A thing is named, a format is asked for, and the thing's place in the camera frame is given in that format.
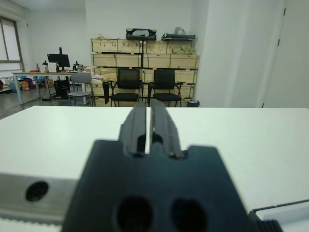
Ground grey plastic chair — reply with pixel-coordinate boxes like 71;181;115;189
68;72;94;107

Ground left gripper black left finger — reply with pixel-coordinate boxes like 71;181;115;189
119;101;148;158

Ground flat black case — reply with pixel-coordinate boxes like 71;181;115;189
161;32;197;41

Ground black computer monitor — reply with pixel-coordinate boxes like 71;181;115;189
47;47;71;72

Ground wooden top desk white legs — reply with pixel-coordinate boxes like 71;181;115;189
12;70;93;105

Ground window with dark frame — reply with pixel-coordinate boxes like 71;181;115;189
0;16;25;72

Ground white bag with food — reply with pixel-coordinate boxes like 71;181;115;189
92;74;111;82

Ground white door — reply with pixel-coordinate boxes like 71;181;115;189
262;0;309;109

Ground black mesh office chair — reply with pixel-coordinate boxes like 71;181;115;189
149;69;184;108
103;68;143;107

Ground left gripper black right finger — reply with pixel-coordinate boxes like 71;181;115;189
150;98;186;160

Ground black pc tower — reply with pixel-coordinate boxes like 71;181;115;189
54;79;70;99

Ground black bag with white window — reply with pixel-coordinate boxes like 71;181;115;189
126;28;157;41

